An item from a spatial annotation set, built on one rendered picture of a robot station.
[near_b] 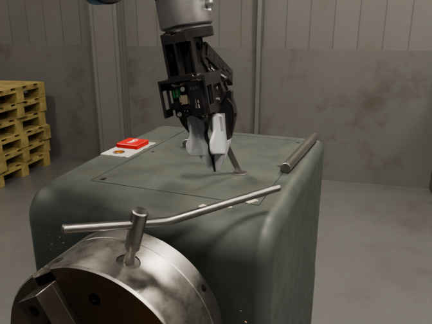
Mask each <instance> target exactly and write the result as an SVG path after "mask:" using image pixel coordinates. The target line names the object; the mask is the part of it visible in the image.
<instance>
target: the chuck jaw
mask: <svg viewBox="0 0 432 324"><path fill-rule="evenodd" d="M35 279H36V281H37V283H39V287H38V288H36V290H34V291H33V292H31V293H30V294H29V295H27V296H26V297H25V298H23V299H22V300H21V301H20V302H19V305H20V306H21V309H22V310H23V312H24V313H25V315H26V317H27V318H28V320H29V322H30V323H31V324H82V323H81V322H80V320H79V318H78V316H77V315H76V313H75V311H74V310H73V308H72V306H71V304H70V303H69V301H68V299H67V298H66V296H65V294H64V293H63V291H62V289H61V288H60V285H59V284H58V282H57V281H56V279H55V277H54V276H53V273H52V272H51V270H50V268H48V269H47V270H45V271H43V272H41V273H40V275H38V276H37V277H35Z"/></svg>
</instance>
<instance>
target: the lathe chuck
mask: <svg viewBox="0 0 432 324"><path fill-rule="evenodd" d="M124 245H125V240H121V239H117V238H92V239H89V240H85V241H82V242H79V243H78V244H75V245H74V246H72V247H71V248H69V249H68V250H67V251H65V252H63V254H61V255H59V256H58V257H57V258H55V259H54V260H52V261H51V262H50V263H48V264H46V265H45V266H44V267H42V268H41V269H39V270H38V271H37V272H35V273H34V274H32V275H31V276H30V277H29V278H27V279H26V280H25V281H24V283H23V284H22V285H21V286H20V288H19V290H18V291H17V294H16V295H15V298H14V300H13V305H12V311H11V324H31V323H30V322H29V320H28V318H27V317H26V315H25V313H24V312H23V310H22V309H21V306H20V305H19V302H20V301H21V300H22V299H23V298H25V297H26V296H27V295H29V294H30V293H31V292H33V291H34V290H36V288H38V287H39V283H37V281H36V279H35V277H37V276H38V275H40V273H41V272H43V271H45V270H47V269H48V268H50V270H51V272H52V273H53V276H54V277H55V279H56V281H57V282H58V284H59V285H60V288H61V289H62V291H63V293H64V294H65V296H66V298H67V300H68V301H69V303H70V304H71V306H72V308H73V310H74V311H75V313H76V315H77V316H78V318H79V320H80V322H81V323H82V324H212V321H211V319H210V315H209V314H208V311H207V309H206V307H205V305H204V303H203V301H202V300H201V298H200V296H199V295H198V294H197V292H196V290H195V289H194V288H193V287H192V285H191V284H190V282H189V281H188V280H187V279H186V278H185V277H184V276H183V275H182V274H181V273H180V272H179V271H178V270H177V269H176V268H175V267H174V266H173V265H172V264H170V263H169V262H167V261H166V260H165V259H164V258H162V257H161V256H159V255H157V254H156V253H154V252H153V251H151V250H149V249H147V248H145V247H143V246H141V247H140V250H139V251H138V252H136V256H135V258H137V259H138V260H139V262H140V266H139V267H138V268H137V269H124V268H122V267H120V266H119V265H118V264H117V263H116V261H117V259H118V258H119V257H121V256H124V255H125V253H126V249H125V248H124Z"/></svg>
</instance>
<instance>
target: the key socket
mask: <svg viewBox="0 0 432 324"><path fill-rule="evenodd" d="M124 258H125V255H124V256H121V257H119V258H118V259H117V261H116V263H117V264H118V265H119V266H120V267H122V268H124V269H137V268H138V267H139V266H140V261H139V260H138V259H137V258H135V259H134V265H128V266H125V264H124V263H123V260H124Z"/></svg>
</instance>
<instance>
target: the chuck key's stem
mask: <svg viewBox="0 0 432 324"><path fill-rule="evenodd" d="M148 214H149V213H148V211H147V210H146V209H145V208H142V207H136V208H133V209H132V213H131V217H130V220H131V222H132V224H133V227H132V229H128V231H127V236H126V239H125V245H124V248H125V249H126V253H125V258H124V260H123V263H124V264H125V266H132V265H134V259H135V256H136V252H138V251H139V250H140V247H141V241H142V238H143V234H144V231H145V225H146V222H147V217H148Z"/></svg>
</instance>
